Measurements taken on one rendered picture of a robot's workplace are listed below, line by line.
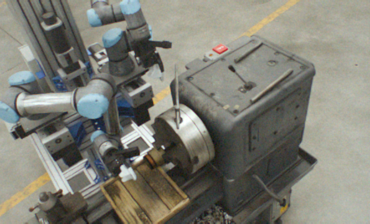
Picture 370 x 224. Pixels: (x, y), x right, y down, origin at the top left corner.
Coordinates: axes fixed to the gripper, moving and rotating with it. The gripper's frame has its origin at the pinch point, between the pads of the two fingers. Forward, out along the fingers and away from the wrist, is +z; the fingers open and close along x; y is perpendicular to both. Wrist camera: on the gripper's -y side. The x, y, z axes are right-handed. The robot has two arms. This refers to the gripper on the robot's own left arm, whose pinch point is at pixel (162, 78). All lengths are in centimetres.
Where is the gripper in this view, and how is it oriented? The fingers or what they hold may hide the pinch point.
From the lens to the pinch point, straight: 150.6
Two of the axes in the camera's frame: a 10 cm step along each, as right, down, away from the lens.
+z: 3.0, 8.3, 4.6
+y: -8.0, 4.9, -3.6
